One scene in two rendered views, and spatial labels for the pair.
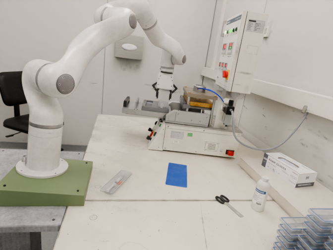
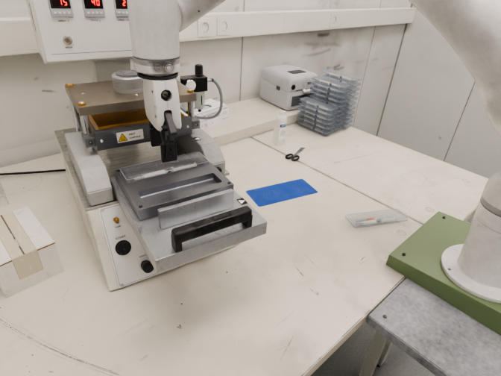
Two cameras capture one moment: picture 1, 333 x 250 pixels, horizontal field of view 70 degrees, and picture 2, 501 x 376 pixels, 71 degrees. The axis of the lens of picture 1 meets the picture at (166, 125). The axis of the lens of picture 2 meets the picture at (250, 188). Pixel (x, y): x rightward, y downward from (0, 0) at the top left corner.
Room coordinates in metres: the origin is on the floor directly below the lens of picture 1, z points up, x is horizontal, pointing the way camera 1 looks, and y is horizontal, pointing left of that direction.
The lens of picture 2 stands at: (1.66, 0.71, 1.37)
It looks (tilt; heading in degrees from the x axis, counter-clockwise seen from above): 32 degrees down; 239
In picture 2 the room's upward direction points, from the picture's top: 4 degrees clockwise
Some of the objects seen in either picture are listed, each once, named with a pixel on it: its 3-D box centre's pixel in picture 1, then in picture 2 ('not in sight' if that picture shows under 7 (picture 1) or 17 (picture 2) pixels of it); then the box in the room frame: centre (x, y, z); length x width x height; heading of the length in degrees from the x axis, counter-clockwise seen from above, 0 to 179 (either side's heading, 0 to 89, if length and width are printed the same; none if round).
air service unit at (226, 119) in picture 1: (226, 111); (192, 89); (1.27, -0.32, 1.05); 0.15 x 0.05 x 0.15; 3
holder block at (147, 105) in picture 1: (155, 105); (174, 181); (1.47, 0.08, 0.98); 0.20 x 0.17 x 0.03; 3
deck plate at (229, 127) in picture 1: (199, 119); (135, 151); (1.49, -0.21, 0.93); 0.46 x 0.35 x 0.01; 93
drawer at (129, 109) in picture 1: (147, 106); (183, 197); (1.47, 0.13, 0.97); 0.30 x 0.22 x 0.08; 93
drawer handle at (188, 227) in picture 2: (126, 101); (213, 227); (1.46, 0.27, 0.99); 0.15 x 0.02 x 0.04; 3
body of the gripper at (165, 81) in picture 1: (165, 79); (159, 96); (1.48, 0.04, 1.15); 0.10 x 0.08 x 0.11; 89
